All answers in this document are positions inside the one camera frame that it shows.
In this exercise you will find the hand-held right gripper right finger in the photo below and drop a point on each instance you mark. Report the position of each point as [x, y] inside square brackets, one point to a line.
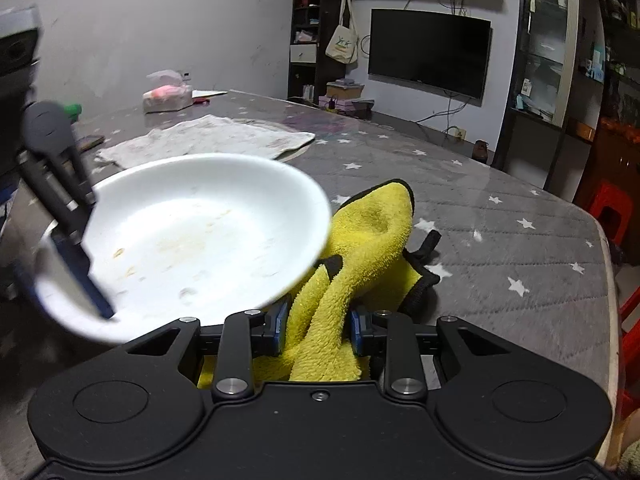
[357, 333]

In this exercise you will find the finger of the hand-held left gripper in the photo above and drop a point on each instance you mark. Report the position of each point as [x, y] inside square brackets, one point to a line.
[84, 276]

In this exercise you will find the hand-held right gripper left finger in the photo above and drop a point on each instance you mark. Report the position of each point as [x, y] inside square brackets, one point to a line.
[278, 331]

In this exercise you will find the yellow cloth with black trim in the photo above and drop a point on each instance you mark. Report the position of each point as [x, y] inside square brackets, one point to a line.
[365, 240]

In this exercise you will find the white plate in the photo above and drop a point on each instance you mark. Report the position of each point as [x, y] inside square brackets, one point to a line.
[200, 230]

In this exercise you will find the green bottle cap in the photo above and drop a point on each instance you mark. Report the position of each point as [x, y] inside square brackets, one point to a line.
[73, 111]

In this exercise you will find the dark flat object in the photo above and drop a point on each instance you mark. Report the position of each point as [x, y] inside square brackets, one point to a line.
[89, 142]

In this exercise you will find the tissue packet with pink print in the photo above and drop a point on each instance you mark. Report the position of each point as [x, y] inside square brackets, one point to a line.
[167, 95]

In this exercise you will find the grey star tablecloth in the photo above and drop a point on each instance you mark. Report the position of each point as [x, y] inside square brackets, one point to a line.
[500, 240]

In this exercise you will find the white stained cloth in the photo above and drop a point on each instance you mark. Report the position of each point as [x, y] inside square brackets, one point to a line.
[210, 135]

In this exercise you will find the white paper sheet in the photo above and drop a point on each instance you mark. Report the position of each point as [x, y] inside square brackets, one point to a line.
[209, 93]

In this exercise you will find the small brown object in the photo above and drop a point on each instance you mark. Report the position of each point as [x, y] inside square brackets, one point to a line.
[481, 151]

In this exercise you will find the stack of boxes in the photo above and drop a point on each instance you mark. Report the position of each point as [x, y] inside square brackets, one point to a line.
[345, 97]

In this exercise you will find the red plastic stool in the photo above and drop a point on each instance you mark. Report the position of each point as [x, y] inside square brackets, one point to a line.
[630, 320]
[607, 202]

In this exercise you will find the beige tote bag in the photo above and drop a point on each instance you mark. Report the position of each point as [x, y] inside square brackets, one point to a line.
[342, 42]

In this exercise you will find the black television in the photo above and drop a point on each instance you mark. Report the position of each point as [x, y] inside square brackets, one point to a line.
[427, 50]

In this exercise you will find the dark bookshelf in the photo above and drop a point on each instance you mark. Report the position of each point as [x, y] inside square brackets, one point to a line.
[305, 20]

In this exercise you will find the glass door cabinet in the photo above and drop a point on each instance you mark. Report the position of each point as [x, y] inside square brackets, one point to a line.
[542, 60]

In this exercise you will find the wall power socket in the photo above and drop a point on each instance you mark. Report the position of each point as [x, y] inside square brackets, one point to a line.
[457, 134]

